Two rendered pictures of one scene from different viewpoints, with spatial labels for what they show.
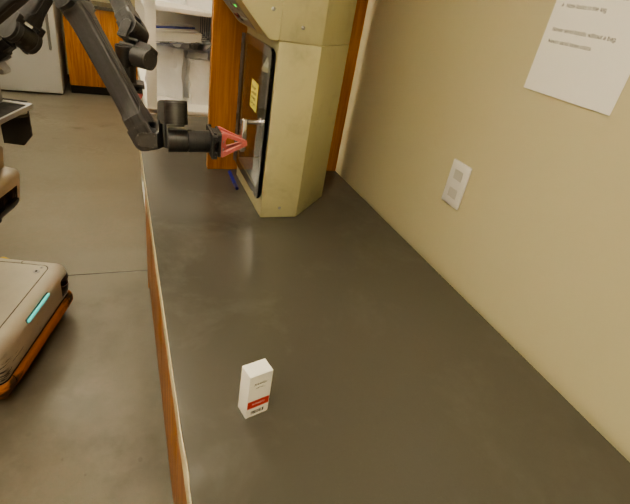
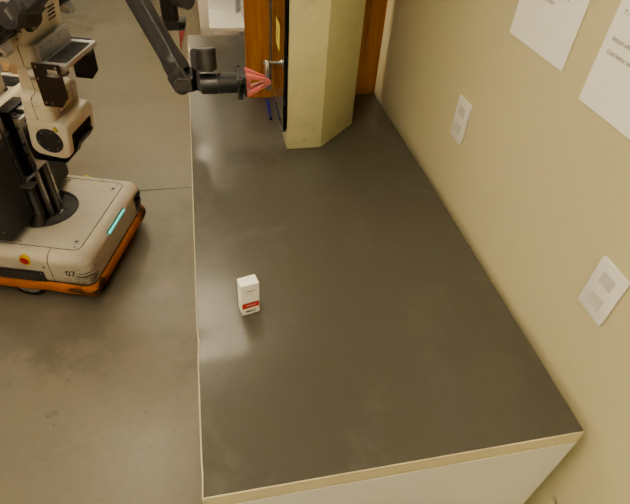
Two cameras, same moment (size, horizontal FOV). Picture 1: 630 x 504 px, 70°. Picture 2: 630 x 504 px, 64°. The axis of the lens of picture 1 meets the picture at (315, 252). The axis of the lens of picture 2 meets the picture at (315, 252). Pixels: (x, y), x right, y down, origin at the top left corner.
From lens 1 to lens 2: 39 cm
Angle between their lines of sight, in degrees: 16
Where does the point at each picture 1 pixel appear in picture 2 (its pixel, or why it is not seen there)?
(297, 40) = not seen: outside the picture
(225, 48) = not seen: outside the picture
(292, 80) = (306, 23)
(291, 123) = (308, 63)
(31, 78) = not seen: outside the picture
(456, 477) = (390, 366)
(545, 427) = (482, 338)
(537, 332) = (506, 262)
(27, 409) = (114, 305)
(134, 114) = (171, 62)
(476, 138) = (476, 76)
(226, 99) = (260, 31)
